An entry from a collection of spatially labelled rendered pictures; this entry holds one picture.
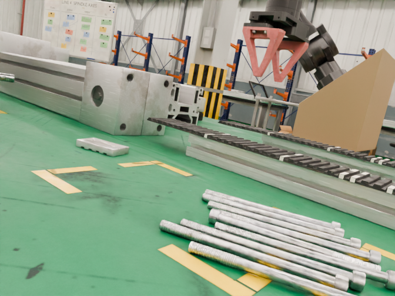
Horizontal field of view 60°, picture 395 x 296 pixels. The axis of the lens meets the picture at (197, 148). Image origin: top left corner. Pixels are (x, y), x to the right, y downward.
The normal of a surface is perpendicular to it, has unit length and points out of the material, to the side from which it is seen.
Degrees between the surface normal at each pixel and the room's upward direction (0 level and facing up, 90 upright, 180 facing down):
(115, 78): 90
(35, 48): 90
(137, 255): 0
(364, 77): 90
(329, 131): 90
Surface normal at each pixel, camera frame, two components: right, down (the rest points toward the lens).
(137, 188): 0.18, -0.97
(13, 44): 0.75, 0.25
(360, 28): -0.62, 0.03
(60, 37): -0.33, 0.11
